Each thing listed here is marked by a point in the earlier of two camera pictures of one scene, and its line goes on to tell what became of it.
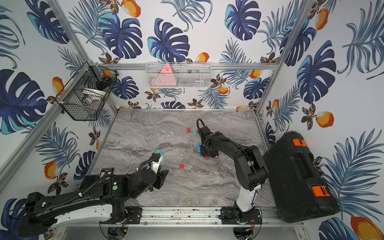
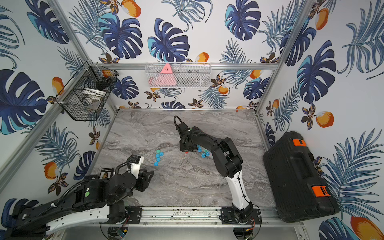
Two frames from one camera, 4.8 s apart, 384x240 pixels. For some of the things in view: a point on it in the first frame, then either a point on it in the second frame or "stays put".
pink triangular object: (166, 76) stays put
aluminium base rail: (193, 216) stays put
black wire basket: (85, 95) stays put
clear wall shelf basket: (185, 75) stays put
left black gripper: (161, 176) → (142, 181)
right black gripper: (203, 154) → (182, 148)
